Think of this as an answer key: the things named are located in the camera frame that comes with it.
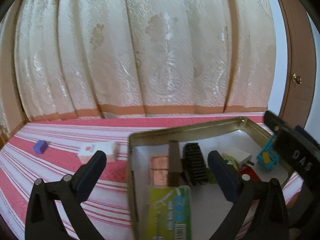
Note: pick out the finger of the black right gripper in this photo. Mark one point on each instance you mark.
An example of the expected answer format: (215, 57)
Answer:
(301, 152)

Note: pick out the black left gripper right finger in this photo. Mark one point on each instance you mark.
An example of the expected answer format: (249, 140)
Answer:
(270, 219)

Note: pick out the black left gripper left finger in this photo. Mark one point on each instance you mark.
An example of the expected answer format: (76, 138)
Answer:
(43, 220)

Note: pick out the copper pink rectangular tin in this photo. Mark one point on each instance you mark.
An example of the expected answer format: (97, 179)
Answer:
(158, 172)

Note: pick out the red white striped bedspread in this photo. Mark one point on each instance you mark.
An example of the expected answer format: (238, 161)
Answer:
(123, 186)

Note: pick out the dark brown long bar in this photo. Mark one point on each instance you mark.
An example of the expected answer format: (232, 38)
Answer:
(175, 166)

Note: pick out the teal patterned small box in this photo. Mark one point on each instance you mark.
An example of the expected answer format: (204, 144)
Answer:
(268, 157)

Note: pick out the lime green small box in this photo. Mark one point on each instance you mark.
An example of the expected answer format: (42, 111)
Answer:
(229, 160)

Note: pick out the brass door knob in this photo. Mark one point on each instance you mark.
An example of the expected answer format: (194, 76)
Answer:
(297, 79)

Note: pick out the cream floral curtain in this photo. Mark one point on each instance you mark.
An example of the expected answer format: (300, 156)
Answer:
(67, 59)

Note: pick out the blue small box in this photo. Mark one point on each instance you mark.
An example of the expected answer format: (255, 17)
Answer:
(40, 147)

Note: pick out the small red box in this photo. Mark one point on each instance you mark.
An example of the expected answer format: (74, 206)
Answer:
(250, 172)

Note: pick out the white power adapter cube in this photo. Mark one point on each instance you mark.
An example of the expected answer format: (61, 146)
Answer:
(241, 157)

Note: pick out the brown wooden door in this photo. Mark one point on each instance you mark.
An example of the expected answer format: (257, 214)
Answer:
(301, 59)

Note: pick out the gold metal tin tray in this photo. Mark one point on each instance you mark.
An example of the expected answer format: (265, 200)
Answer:
(209, 207)

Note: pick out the green labelled clear plastic box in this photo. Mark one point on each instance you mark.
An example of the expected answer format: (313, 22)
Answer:
(169, 213)

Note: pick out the black ribbed heat sink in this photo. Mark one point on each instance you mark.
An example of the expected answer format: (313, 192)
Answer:
(194, 166)

